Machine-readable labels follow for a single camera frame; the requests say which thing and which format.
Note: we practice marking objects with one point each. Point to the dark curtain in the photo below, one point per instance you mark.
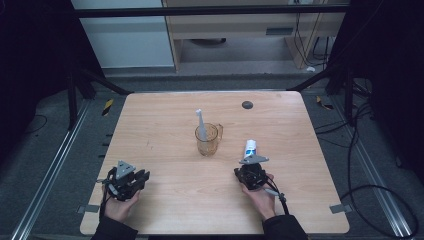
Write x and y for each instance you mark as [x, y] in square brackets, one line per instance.
[386, 66]
[33, 66]

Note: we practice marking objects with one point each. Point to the white toothpaste tube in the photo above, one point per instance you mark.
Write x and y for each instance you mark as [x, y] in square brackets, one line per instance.
[250, 148]

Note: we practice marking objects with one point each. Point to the grey round table grommet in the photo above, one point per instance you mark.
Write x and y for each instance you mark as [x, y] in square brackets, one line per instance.
[247, 105]

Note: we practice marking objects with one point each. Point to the black metal stand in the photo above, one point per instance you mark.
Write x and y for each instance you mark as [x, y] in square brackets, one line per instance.
[348, 96]
[71, 100]

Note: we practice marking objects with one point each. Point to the yellow black tape strip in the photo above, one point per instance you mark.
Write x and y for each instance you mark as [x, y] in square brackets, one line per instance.
[107, 106]
[322, 103]

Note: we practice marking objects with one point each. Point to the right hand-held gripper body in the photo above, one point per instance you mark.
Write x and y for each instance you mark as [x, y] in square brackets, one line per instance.
[251, 173]

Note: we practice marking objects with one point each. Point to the white toothbrush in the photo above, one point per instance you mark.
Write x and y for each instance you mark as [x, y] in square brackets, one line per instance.
[201, 125]

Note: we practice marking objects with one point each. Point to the grey tape piece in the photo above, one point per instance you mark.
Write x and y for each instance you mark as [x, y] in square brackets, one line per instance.
[340, 208]
[88, 209]

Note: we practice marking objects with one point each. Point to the small white object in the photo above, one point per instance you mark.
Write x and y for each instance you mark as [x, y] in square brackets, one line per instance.
[310, 69]

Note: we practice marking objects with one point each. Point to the black horizontal bar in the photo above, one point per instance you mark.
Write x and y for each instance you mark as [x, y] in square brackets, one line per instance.
[200, 11]

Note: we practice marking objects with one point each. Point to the aluminium floor rail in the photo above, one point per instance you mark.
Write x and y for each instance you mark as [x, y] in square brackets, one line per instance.
[46, 176]
[370, 173]

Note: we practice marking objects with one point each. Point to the person's right hand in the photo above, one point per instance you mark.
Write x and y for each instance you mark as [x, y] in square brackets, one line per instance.
[261, 200]

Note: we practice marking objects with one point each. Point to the person's left hand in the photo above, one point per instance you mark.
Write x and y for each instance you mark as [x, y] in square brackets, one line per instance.
[120, 208]

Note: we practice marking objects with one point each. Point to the amber glass cup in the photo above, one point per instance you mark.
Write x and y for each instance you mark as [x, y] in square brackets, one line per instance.
[207, 138]

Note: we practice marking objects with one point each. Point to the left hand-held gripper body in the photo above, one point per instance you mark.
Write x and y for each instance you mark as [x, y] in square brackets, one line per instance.
[123, 181]

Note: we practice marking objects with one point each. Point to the white cabinet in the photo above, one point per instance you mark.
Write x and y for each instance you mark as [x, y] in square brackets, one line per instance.
[126, 43]

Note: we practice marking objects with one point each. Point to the light wooden desk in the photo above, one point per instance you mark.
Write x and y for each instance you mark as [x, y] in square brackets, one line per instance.
[240, 26]

